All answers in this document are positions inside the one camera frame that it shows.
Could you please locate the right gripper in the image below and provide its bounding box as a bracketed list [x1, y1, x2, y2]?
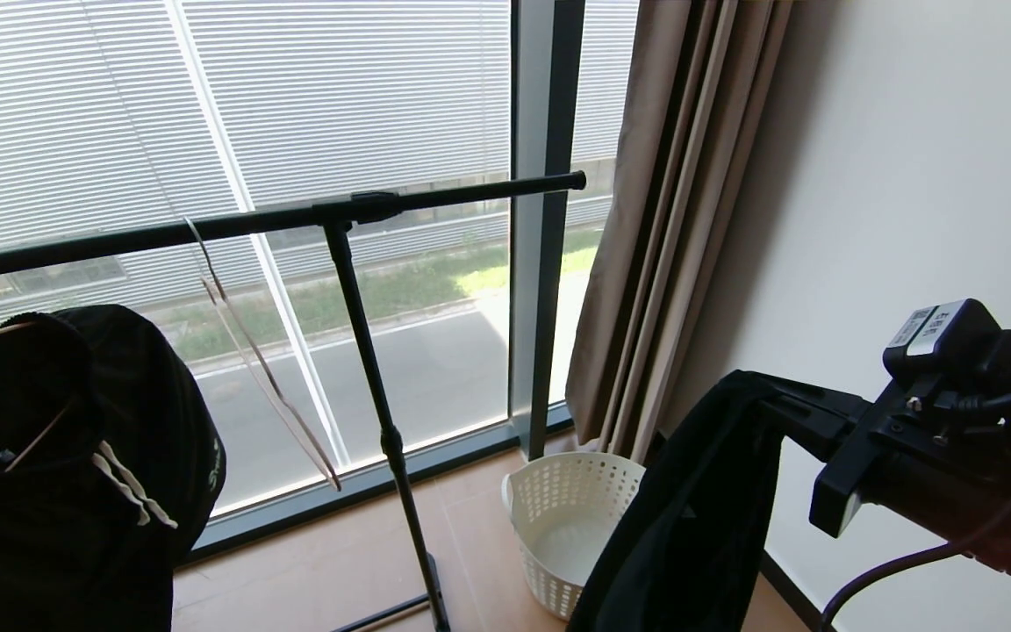
[809, 384, 1011, 552]

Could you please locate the black garment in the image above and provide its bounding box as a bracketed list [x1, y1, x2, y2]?
[0, 305, 228, 632]
[567, 369, 787, 632]

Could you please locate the pink clothes hanger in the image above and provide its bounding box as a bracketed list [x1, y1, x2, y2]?
[0, 320, 82, 473]
[183, 217, 343, 492]

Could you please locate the white laundry basket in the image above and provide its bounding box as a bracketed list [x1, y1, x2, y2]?
[501, 451, 647, 621]

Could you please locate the black clothes rack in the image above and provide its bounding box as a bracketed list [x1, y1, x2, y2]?
[0, 171, 588, 632]

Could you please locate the brown curtain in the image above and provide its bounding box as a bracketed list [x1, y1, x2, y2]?
[565, 0, 796, 466]

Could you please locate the window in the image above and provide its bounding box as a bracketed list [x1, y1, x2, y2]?
[0, 0, 642, 563]

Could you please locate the black cable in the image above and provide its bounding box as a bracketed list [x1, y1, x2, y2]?
[820, 373, 1011, 632]

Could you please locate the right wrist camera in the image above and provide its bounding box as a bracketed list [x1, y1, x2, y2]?
[881, 298, 1011, 477]

